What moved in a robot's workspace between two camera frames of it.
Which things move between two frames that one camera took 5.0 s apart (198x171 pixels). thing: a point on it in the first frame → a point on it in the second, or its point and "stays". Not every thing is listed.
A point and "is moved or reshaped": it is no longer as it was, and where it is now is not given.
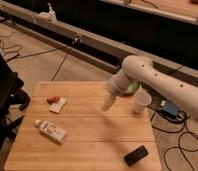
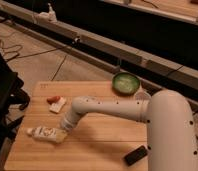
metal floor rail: [105, 52] stays
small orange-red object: [53, 99] stays
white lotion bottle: [51, 132] is moved or reshaped
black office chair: [6, 90] stays
